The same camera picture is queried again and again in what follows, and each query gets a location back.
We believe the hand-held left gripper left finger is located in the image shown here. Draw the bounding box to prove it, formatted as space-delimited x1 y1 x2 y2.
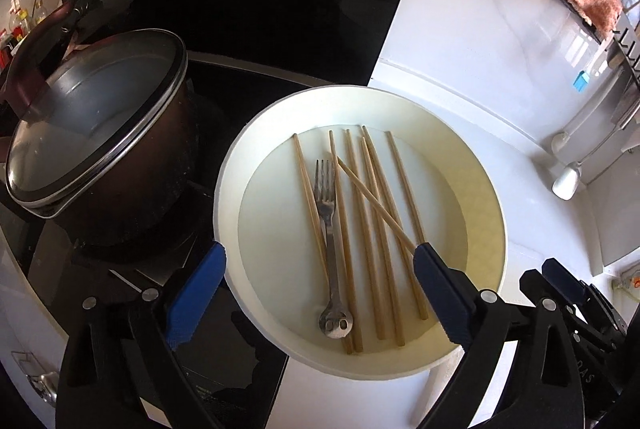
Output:
55 241 228 429

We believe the brown cooking pot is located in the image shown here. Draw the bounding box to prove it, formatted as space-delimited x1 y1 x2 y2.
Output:
47 74 222 261

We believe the shiny metal object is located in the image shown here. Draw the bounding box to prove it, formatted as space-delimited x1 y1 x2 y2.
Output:
27 371 59 406

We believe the metal fork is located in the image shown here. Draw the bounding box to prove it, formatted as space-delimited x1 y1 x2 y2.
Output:
314 159 356 340

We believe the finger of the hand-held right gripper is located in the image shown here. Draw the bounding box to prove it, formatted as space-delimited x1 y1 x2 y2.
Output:
541 259 586 310
519 268 547 307

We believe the glass pot lid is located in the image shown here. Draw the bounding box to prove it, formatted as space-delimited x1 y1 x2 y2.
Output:
5 28 188 217

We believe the dark red frying pan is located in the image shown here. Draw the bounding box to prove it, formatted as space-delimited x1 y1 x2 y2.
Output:
0 0 90 122

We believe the white round plate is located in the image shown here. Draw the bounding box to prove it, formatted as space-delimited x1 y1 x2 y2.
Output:
213 84 507 380

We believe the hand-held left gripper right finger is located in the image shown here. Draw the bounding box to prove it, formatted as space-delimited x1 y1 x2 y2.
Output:
412 243 587 429

